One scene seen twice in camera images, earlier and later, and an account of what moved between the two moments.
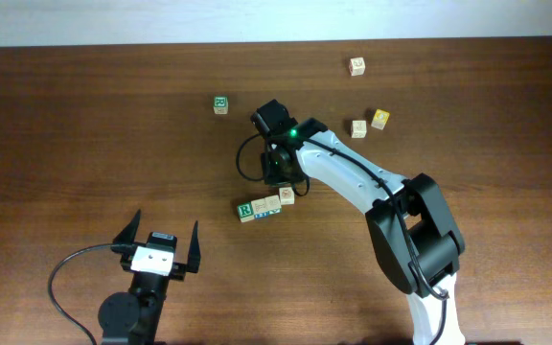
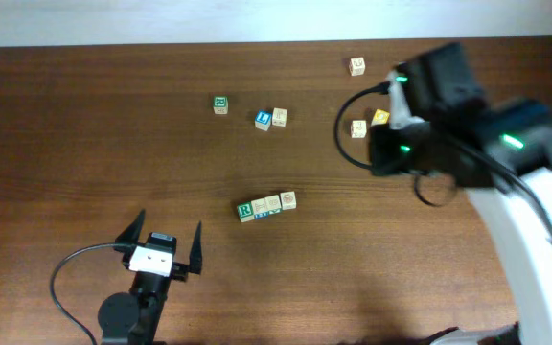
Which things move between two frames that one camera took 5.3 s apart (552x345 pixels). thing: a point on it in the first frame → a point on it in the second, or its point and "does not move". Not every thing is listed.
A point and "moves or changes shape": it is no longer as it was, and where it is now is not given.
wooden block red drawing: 287,195 moves or changes shape
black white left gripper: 176,270 does not move
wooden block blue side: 260,209 does not move
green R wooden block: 245,212 does not move
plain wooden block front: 272,204 does not move
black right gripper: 269,173 → 379,158
